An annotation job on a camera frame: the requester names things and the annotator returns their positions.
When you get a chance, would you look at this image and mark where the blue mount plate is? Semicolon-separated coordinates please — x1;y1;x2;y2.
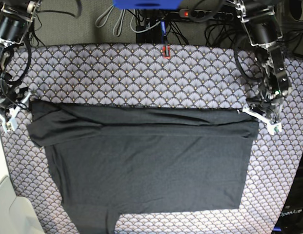
113;0;181;10

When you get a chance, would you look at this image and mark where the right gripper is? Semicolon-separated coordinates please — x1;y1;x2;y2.
0;82;35;133

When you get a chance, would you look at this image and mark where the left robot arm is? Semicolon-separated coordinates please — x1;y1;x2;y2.
233;0;292;135

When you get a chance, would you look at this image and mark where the fan-patterned table cloth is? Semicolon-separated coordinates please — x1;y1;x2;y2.
0;44;303;234

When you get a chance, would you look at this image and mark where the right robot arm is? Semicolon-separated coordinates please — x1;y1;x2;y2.
0;0;41;133

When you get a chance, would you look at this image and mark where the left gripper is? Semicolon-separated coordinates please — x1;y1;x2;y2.
238;90;288;135

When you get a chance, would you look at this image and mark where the grey looped cable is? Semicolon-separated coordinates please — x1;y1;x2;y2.
95;7;127;37

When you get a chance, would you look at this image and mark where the red and blue clamp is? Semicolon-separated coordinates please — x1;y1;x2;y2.
161;20;170;59

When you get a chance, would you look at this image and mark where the black OpenArm box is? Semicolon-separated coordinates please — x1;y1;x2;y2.
272;155;303;234

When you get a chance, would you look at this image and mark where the white plastic bin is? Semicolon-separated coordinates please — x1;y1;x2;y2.
0;138;44;234

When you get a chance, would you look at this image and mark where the dark grey T-shirt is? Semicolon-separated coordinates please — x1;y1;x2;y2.
27;100;259;234

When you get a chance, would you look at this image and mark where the black power strip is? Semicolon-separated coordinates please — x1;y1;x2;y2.
178;9;234;21

